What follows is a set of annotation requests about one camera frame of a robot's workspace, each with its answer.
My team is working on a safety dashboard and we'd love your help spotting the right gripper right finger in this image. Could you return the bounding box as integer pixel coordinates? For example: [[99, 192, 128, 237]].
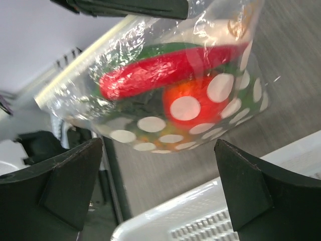
[[214, 139, 320, 240]]

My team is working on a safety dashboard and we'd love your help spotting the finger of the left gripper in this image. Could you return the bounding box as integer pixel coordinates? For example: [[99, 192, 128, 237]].
[[51, 0, 188, 20]]

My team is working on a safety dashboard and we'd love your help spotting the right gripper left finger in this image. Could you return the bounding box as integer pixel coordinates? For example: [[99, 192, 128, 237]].
[[1, 138, 102, 240]]

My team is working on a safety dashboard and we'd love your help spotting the red fake chili pepper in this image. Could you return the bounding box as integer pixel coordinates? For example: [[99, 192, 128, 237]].
[[99, 42, 248, 100]]

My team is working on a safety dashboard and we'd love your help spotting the polka dot zip bag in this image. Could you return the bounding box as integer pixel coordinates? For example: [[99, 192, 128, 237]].
[[45, 1, 269, 154]]

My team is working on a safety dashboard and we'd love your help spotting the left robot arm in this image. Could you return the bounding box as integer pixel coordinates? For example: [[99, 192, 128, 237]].
[[1, 23, 187, 174]]

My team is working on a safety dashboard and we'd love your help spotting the green fake cucumber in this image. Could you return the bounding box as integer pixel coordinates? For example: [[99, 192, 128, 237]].
[[136, 42, 200, 61]]

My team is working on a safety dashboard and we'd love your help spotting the red fake tomato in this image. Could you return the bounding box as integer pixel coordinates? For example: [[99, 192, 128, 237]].
[[163, 74, 234, 129]]

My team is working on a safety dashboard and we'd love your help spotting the white plastic basket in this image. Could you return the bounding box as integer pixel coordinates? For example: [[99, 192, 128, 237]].
[[111, 132, 320, 240]]

